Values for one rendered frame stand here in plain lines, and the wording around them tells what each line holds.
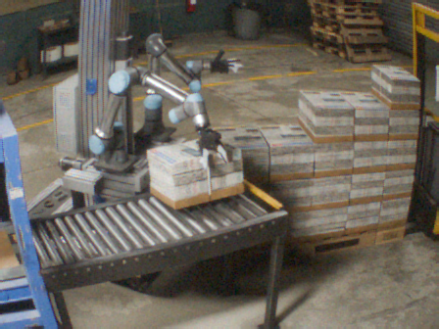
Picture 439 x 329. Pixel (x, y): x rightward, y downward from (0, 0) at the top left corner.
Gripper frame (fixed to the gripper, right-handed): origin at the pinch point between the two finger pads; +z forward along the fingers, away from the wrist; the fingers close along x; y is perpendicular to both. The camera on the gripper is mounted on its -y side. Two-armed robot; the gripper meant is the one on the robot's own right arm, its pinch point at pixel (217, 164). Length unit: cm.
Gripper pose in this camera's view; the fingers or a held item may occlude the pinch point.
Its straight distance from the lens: 296.4
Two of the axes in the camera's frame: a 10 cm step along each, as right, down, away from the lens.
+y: -4.0, 2.3, 8.9
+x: -8.7, 2.1, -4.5
